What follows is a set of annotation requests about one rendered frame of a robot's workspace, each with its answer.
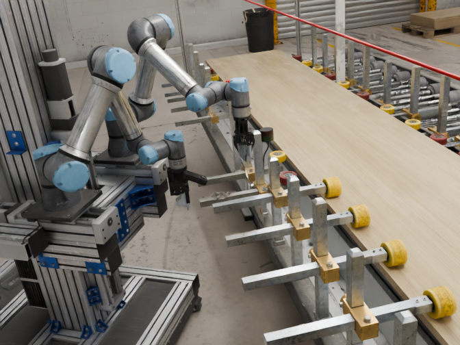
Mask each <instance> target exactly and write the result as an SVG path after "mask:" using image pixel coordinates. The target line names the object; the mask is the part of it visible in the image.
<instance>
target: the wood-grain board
mask: <svg viewBox="0 0 460 345"><path fill-rule="evenodd" d="M205 63H206V64H207V65H208V66H209V67H210V68H212V69H213V71H214V74H215V75H218V76H219V80H221V81H226V80H228V79H233V78H235V77H244V78H246V79H247V80H248V87H249V98H250V107H252V109H251V118H252V119H253V120H254V121H255V122H256V124H257V125H258V126H259V128H260V129H261V128H263V127H272V128H273V131H274V140H273V141H271V142H272V143H273V144H274V145H275V146H276V147H277V149H278V150H279V151H283V152H285V158H286V160H287V161H288V162H289V163H290V164H291V165H292V167H293V168H294V169H295V171H296V172H297V173H298V174H299V175H300V176H301V177H302V179H303V180H304V181H305V183H306V184H307V185H309V186H310V185H312V184H316V183H322V180H323V179H325V178H329V177H338V178H339V179H340V182H341V185H342V193H341V195H339V196H334V197H330V198H327V197H326V196H325V195H324V193H321V194H317V195H316V196H317V197H318V198H319V197H322V198H323V199H324V200H325V201H326V202H327V209H328V210H329V211H330V212H331V213H332V214H336V213H340V212H346V211H348V208H349V207H350V206H354V205H361V204H364V205H366V206H367V207H368V209H369V212H370V224H369V225H368V226H364V227H358V228H353V227H352V226H351V224H350V223H347V224H343V225H342V226H343V228H344V229H345V230H346V231H347V232H348V234H349V235H350V236H351V238H352V239H353V240H354V241H355V242H356V243H357V244H358V246H359V247H360V248H361V249H362V251H367V250H370V249H374V248H380V245H381V243H382V242H387V241H390V240H397V239H399V240H401V241H402V242H403V244H404V245H405V248H406V249H407V262H406V263H405V264H401V265H398V266H392V267H387V266H386V265H385V264H384V262H383V261H382V262H378V263H375V264H374V265H375V266H376V267H377V268H378V269H379V271H380V272H381V273H382V274H383V276H384V277H385V278H386V279H387V280H388V281H389V283H390V284H391V285H392V286H393V287H394V289H395V290H396V291H397V292H398V293H399V294H400V296H401V297H402V298H403V299H404V301H407V300H409V299H410V298H415V297H419V296H422V295H423V292H424V291H425V290H427V289H431V288H436V287H439V286H446V287H447V288H449V289H450V290H451V292H452V293H453V295H454V297H455V300H456V303H457V310H456V313H455V314H454V315H451V316H446V317H443V318H438V319H434V318H432V317H430V316H429V314H428V313H425V314H420V315H417V316H418V317H419V319H421V321H422V322H423V323H424V324H425V326H426V327H427V328H428V329H429V331H430V332H431V333H432V334H433V335H434V336H435V338H436V339H437V340H438V341H439V343H440V344H441V345H460V156H459V155H457V154H456V153H454V152H452V151H451V150H449V149H447V148H446V147H444V146H442V145H441V144H439V143H437V142H436V141H434V140H432V139H430V138H429V137H427V136H425V135H424V134H422V133H420V132H419V131H417V130H415V129H414V128H412V127H410V126H408V125H406V124H405V123H403V122H402V121H400V120H398V119H397V118H394V117H393V116H391V115H390V114H388V113H386V112H384V111H383V110H381V109H379V108H378V107H376V106H374V105H373V104H371V103H369V102H367V101H366V100H364V99H362V98H361V97H359V96H357V95H356V94H354V93H352V92H351V91H349V90H347V89H345V88H344V87H342V86H340V85H339V84H337V83H335V82H334V81H332V80H330V79H328V78H327V77H325V76H324V75H321V74H320V73H318V72H316V71H315V70H313V69H312V68H310V67H308V66H306V65H305V64H303V63H301V62H299V61H298V60H296V59H294V58H293V57H291V56H289V55H288V54H286V53H284V52H282V51H281V50H279V49H277V50H271V51H262V52H258V53H249V54H244V55H235V56H230V57H221V58H216V59H211V60H206V61H205Z"/></svg>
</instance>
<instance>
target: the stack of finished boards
mask: <svg viewBox="0 0 460 345"><path fill-rule="evenodd" d="M410 16H411V17H410V22H411V24H414V25H419V26H423V27H428V28H432V29H439V28H444V27H452V26H458V25H460V7H457V8H448V9H443V10H433V11H429V12H420V13H415V14H410Z"/></svg>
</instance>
